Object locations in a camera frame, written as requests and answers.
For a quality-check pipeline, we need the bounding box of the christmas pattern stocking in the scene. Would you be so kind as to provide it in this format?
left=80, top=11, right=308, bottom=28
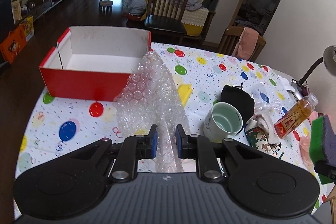
left=244, top=119, right=283, bottom=159

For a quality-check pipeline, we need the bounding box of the orange drink bottle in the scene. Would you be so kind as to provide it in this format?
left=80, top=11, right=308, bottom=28
left=274, top=93, right=318, bottom=139

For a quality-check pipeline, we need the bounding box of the pink towel on chair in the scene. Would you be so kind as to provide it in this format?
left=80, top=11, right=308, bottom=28
left=232, top=27, right=259, bottom=60

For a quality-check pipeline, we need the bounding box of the red white cardboard box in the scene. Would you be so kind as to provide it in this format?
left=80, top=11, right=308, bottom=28
left=39, top=26, right=151, bottom=101

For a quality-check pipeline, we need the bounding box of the white cloth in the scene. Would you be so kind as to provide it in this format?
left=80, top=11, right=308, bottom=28
left=254, top=103, right=280, bottom=145

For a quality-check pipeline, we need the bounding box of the wooden chair black seat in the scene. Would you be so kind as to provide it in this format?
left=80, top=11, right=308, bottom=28
left=144, top=0, right=188, bottom=45

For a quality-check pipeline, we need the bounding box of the green purple sponge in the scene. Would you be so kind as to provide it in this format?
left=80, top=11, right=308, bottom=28
left=309, top=115, right=335, bottom=184

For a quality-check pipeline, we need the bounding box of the wooden chair near table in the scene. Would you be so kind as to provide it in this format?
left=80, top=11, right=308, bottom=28
left=218, top=26, right=266, bottom=62

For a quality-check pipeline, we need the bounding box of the low tv cabinet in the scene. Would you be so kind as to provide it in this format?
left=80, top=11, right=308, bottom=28
left=15, top=0, right=63, bottom=25

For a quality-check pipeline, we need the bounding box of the clear bubble wrap sheet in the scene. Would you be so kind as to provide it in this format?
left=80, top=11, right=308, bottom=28
left=114, top=51, right=195, bottom=173

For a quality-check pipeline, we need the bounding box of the black cap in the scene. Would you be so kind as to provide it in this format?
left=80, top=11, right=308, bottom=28
left=220, top=85, right=255, bottom=124

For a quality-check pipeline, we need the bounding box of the balloon pattern tablecloth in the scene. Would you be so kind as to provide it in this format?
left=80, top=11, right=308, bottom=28
left=15, top=42, right=329, bottom=214

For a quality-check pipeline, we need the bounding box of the small wooden stool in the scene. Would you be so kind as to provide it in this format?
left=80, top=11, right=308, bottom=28
left=98, top=0, right=113, bottom=14

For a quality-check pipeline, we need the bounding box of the yellow carton box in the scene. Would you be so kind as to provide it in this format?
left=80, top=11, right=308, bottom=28
left=19, top=16, right=35, bottom=42

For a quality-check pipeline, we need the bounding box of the grey bag on floor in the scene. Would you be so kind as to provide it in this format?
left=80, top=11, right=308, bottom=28
left=122, top=0, right=146, bottom=15

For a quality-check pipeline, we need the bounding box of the pink packet on table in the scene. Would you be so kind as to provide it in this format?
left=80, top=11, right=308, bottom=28
left=308, top=111, right=319, bottom=124

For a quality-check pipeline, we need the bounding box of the sofa with cream cover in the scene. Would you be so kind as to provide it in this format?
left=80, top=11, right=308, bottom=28
left=182, top=0, right=218, bottom=38

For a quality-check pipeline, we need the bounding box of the grey desk lamp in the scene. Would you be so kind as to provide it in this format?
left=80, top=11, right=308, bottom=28
left=291, top=46, right=336, bottom=97

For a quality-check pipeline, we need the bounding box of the orange gift box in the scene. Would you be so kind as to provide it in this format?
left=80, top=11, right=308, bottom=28
left=1, top=25, right=27, bottom=64

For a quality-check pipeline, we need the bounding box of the white green ceramic mug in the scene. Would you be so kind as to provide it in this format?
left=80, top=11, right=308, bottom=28
left=203, top=102, right=243, bottom=143

